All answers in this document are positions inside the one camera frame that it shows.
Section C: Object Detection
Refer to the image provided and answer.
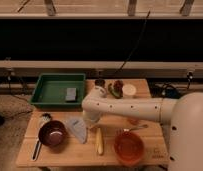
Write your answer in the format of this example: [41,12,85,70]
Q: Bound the light blue towel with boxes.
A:
[66,117,87,144]

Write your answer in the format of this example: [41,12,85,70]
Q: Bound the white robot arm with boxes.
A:
[82,86,203,171]

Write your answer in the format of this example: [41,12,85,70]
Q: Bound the grey sponge in tray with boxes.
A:
[65,88,77,102]

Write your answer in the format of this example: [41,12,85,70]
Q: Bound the green plastic tray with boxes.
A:
[30,73,86,108]

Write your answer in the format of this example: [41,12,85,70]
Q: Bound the yellow banana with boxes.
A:
[96,127,104,155]

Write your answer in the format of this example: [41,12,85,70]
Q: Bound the green cucumber toy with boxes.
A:
[108,83,122,99]

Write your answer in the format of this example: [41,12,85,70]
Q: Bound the dark metal cup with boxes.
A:
[95,79,105,88]

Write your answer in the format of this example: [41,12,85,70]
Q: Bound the dark red bowl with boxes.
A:
[38,120,67,147]

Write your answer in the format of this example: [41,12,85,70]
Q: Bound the wooden folding table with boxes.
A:
[15,78,172,168]

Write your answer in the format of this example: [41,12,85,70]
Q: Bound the dark red grapes toy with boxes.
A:
[114,80,123,92]

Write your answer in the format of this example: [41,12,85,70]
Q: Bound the white round container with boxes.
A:
[122,84,136,98]

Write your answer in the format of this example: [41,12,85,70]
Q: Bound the orange plastic bowl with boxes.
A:
[113,131,145,167]

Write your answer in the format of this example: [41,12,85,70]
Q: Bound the metal spoon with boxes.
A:
[117,124,149,134]

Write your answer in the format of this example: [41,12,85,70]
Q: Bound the black hanging cable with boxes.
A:
[115,9,152,75]

